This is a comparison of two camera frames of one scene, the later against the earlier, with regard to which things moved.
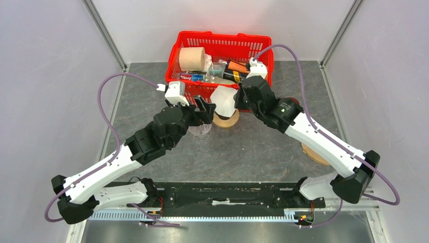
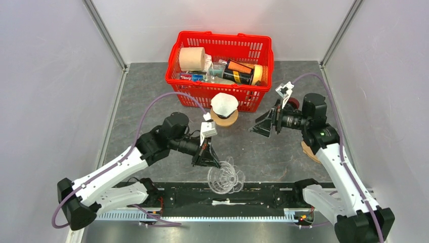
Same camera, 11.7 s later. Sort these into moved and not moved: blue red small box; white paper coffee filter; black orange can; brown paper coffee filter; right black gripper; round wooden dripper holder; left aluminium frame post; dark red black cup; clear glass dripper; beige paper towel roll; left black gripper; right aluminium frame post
Moved: left black gripper; white paper coffee filter; clear glass dripper; right black gripper
Not moved: round wooden dripper holder; brown paper coffee filter; left aluminium frame post; beige paper towel roll; blue red small box; black orange can; dark red black cup; right aluminium frame post
